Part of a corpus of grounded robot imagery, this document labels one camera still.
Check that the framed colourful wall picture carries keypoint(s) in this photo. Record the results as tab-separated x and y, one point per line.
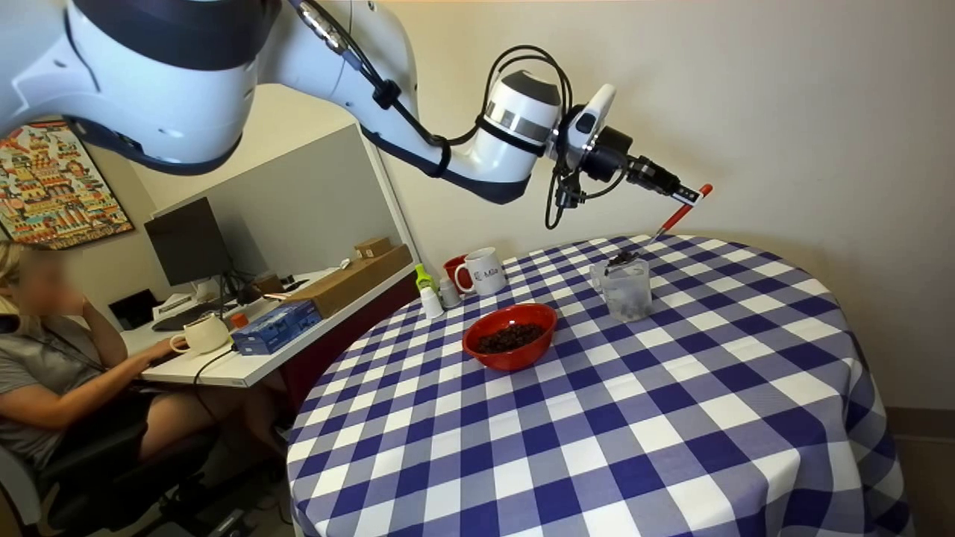
53	191

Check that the white teapot mug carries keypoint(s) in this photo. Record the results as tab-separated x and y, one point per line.
202	334

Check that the red mug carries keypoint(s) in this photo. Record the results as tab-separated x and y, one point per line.
462	276

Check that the grey desk partition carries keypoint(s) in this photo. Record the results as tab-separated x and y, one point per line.
305	210

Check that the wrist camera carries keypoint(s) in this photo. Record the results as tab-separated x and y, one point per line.
581	127

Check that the white desk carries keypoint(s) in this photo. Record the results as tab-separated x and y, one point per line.
241	370

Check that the blue box on desk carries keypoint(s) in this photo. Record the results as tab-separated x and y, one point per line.
277	329

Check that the seated person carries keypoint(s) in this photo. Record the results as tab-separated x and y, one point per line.
71	373

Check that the coffee beans in bowl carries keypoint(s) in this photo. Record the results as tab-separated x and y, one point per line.
508	337

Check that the small white bottle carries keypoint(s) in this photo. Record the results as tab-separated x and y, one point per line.
432	304

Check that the cardboard box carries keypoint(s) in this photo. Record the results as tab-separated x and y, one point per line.
349	283

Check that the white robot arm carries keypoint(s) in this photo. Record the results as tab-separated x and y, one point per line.
171	85

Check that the office chair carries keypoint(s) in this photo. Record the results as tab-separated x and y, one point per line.
101	480

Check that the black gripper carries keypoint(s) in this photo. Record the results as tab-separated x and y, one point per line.
614	155

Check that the red plastic bowl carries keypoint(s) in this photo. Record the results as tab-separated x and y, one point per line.
514	313

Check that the blue white checkered tablecloth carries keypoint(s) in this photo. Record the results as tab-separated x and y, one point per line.
740	405

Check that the black computer monitor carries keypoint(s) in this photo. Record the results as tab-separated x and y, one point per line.
189	243

